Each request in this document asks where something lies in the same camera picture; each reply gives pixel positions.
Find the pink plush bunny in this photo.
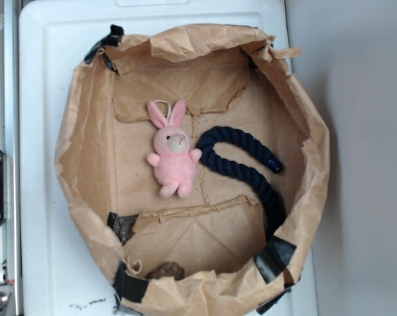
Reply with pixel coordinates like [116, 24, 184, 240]
[146, 100, 202, 198]

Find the brown paper bag tray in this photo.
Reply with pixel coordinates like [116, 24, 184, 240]
[55, 24, 330, 315]

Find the brown bark chunk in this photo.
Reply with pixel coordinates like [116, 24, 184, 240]
[146, 261, 185, 280]

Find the dark navy twisted rope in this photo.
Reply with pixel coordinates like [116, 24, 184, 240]
[196, 125, 287, 244]

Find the aluminium frame rail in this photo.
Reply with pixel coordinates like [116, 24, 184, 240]
[0, 1, 24, 315]

